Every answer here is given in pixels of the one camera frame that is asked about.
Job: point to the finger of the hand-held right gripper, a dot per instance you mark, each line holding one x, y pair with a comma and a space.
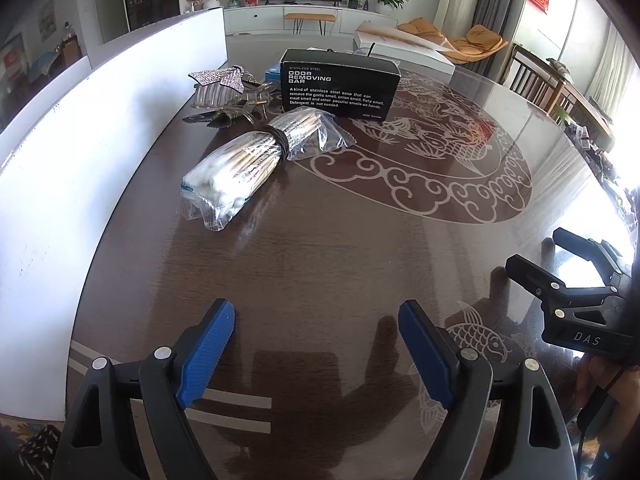
590, 247
535, 280

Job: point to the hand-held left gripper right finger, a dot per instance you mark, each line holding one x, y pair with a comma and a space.
425, 355

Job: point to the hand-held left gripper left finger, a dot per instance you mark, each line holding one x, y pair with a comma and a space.
207, 355

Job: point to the bag of cotton swabs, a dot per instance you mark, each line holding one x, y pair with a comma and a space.
240, 165

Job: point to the black bow hair clip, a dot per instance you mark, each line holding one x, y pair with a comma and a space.
215, 119

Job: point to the clear claw hair clip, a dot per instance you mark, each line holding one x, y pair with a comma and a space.
215, 97

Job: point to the black printed box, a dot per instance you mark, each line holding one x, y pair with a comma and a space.
340, 85

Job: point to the rhinestone bow hair clip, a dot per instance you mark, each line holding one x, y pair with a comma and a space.
222, 77

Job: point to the person's right hand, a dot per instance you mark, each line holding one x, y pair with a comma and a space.
590, 377

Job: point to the cluttered side table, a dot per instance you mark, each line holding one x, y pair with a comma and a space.
610, 175

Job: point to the wooden chair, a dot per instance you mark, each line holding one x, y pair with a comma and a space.
580, 110
532, 77

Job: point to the white curtain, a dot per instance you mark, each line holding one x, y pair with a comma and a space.
615, 75

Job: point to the long white foam board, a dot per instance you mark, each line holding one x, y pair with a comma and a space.
100, 185

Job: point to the dark patterned cushion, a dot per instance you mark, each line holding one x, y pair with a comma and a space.
27, 452

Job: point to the orange lounge chair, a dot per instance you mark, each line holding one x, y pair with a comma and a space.
480, 37

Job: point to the grey curtain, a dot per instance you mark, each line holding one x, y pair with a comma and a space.
495, 0

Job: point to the white flat box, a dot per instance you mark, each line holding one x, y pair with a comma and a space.
400, 42

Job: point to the blue box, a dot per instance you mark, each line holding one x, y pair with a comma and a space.
272, 75

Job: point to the table with blue cloth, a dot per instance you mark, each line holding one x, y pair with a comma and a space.
42, 62

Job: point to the white television cabinet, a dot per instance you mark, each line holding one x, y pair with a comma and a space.
260, 17

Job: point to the wooden bench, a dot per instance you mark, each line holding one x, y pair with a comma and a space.
310, 16

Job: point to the round white vase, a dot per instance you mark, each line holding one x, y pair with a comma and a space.
212, 4

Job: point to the framed painting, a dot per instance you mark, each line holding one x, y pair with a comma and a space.
46, 19

